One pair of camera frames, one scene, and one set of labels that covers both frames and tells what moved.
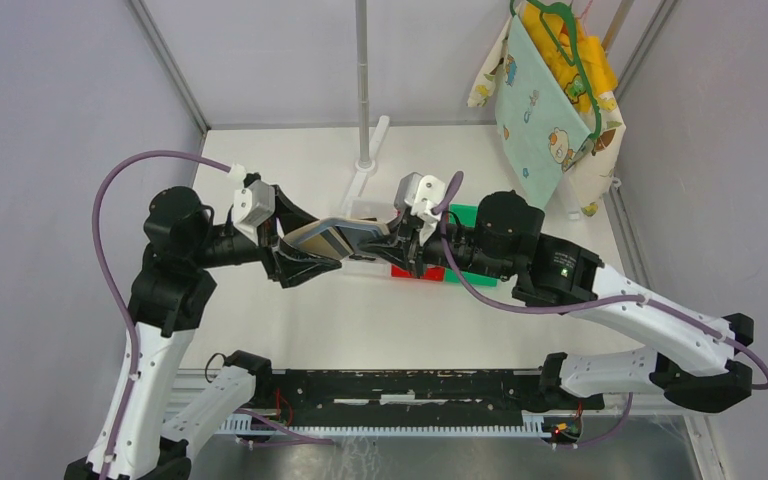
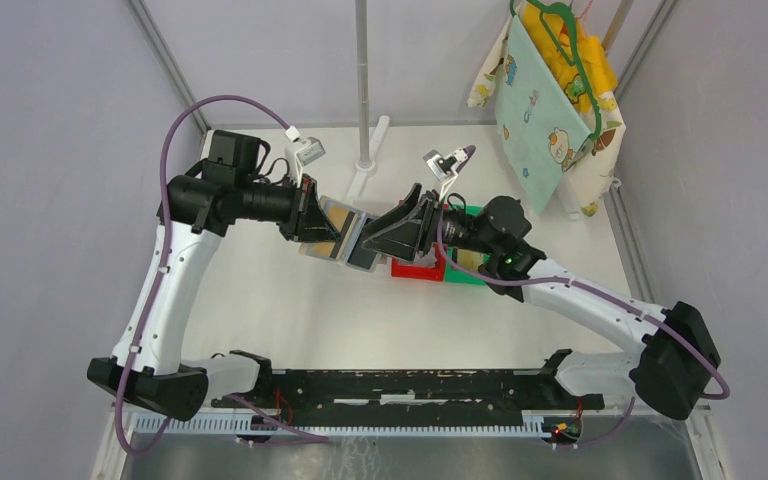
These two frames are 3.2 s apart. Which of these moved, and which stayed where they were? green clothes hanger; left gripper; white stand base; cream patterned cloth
Moved: left gripper
Stayed: green clothes hanger; cream patterned cloth; white stand base
